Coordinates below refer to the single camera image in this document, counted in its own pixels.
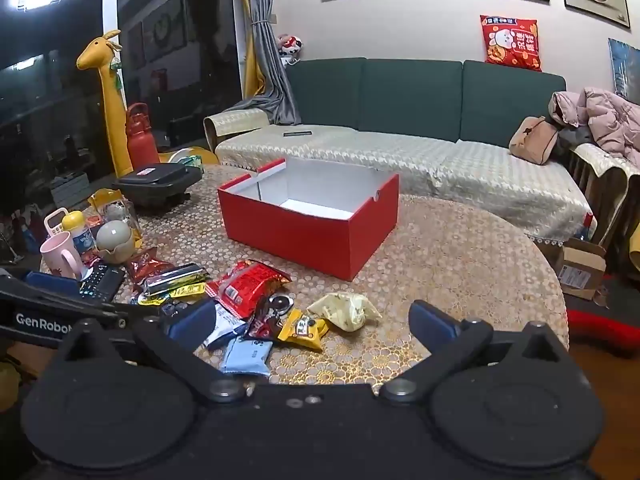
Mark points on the beige armrest cover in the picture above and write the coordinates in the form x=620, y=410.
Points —
x=607, y=180

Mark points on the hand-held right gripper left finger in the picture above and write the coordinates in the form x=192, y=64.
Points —
x=191, y=319

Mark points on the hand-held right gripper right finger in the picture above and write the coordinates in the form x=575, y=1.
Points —
x=431, y=324

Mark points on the large red snack bag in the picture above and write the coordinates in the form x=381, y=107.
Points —
x=247, y=285

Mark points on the dark snack packet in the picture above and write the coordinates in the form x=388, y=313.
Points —
x=267, y=320

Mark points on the pale yellow snack packet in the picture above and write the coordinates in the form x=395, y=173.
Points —
x=345, y=311

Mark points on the grey round ball in bowl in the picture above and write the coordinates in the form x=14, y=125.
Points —
x=115, y=237

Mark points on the brown cardboard box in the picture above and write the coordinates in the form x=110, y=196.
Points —
x=580, y=270

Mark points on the black phone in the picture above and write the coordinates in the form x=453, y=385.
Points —
x=297, y=133

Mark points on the orange snack packet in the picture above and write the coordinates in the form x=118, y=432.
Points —
x=302, y=331

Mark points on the red cardboard box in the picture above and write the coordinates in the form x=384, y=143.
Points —
x=300, y=240

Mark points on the silver black snack packet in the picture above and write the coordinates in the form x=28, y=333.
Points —
x=175, y=277

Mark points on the black remote control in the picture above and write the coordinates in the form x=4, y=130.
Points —
x=102, y=282

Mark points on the green tissue pack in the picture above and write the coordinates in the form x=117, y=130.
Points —
x=192, y=161

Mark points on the yellow-capped bottle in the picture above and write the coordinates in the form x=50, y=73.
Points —
x=80, y=232

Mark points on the grey curtain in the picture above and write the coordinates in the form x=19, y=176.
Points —
x=270, y=60

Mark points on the yellow curtain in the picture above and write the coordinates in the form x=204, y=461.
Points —
x=242, y=20

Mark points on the small red snack bag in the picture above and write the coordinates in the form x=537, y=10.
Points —
x=145, y=265

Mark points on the yellow giraffe chair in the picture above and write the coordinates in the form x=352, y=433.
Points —
x=112, y=110

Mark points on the pink mug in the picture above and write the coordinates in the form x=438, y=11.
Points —
x=57, y=257

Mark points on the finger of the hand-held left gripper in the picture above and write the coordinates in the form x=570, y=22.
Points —
x=50, y=283
x=125, y=311

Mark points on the green sofa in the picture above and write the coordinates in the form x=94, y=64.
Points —
x=410, y=95

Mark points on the light blue snack packet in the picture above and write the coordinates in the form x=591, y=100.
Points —
x=246, y=357

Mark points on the plastic bottle red cap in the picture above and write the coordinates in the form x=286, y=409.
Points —
x=586, y=227

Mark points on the red round stool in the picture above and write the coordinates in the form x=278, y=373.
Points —
x=605, y=332

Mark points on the pink down jacket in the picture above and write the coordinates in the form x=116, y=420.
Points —
x=607, y=115

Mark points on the beige pouch bag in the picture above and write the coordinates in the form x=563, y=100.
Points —
x=532, y=140

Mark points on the black electric grill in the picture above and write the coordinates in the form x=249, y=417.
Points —
x=155, y=182

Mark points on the glass jar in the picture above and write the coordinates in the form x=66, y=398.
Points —
x=120, y=210

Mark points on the white red plush toy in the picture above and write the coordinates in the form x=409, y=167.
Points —
x=289, y=47

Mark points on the white blue snack packet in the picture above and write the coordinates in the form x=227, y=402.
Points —
x=225, y=327

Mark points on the blue wall poster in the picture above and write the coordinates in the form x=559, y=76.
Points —
x=625, y=67

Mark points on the beige patterned sofa cover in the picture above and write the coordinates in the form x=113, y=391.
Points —
x=400, y=160

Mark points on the red water bottle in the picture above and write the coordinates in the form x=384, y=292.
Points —
x=141, y=142

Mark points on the red printed cushion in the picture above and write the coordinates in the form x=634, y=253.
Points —
x=511, y=42

